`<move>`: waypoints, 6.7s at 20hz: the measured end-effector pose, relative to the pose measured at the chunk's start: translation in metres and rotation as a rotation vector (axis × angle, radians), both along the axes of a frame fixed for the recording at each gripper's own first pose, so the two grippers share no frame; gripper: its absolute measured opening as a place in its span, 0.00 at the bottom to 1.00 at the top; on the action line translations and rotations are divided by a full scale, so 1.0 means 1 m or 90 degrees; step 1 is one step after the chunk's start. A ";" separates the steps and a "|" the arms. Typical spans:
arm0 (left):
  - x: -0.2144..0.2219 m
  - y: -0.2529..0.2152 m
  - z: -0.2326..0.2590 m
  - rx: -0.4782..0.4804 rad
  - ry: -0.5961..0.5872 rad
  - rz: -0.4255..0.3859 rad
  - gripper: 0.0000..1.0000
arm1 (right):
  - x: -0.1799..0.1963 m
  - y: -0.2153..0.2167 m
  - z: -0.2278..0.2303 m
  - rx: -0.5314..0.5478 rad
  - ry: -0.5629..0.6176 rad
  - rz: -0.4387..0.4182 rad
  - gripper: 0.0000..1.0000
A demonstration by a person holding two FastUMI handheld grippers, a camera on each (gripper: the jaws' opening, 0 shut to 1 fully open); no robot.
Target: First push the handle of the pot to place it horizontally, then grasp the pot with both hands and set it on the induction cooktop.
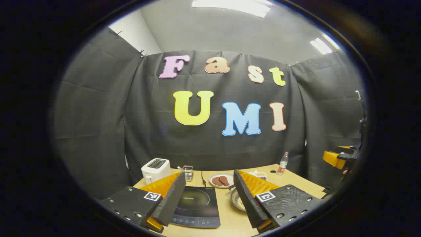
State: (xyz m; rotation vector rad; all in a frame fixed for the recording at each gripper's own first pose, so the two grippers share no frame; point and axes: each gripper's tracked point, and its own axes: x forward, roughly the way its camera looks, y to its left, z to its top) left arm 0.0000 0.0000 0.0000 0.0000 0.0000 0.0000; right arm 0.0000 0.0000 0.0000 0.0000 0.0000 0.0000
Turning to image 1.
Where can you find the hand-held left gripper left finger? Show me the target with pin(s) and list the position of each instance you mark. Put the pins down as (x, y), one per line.
(171, 200)

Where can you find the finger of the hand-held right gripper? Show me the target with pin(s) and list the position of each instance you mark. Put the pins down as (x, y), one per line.
(332, 158)

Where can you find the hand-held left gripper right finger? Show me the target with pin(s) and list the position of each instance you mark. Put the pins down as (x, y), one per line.
(246, 200)

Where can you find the stainless steel pot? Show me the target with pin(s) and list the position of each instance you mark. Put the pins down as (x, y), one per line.
(237, 199)

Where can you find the black induction cooktop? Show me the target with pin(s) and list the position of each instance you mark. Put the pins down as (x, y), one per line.
(197, 204)

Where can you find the white divided dish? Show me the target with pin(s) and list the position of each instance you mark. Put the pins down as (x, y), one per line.
(260, 175)

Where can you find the red meat steak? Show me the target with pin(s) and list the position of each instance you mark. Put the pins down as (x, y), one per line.
(224, 180)
(216, 181)

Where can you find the white toaster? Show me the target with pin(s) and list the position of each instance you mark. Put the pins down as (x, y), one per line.
(155, 171)

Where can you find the round white plate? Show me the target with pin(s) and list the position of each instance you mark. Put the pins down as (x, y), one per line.
(214, 184)

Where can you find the clear plastic water bottle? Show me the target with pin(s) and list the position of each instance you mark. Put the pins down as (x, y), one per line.
(282, 164)

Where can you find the black backdrop cloth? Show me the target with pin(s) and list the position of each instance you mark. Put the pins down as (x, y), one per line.
(148, 131)

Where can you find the small ceiling light panel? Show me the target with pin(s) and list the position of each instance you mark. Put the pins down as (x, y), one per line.
(322, 45)

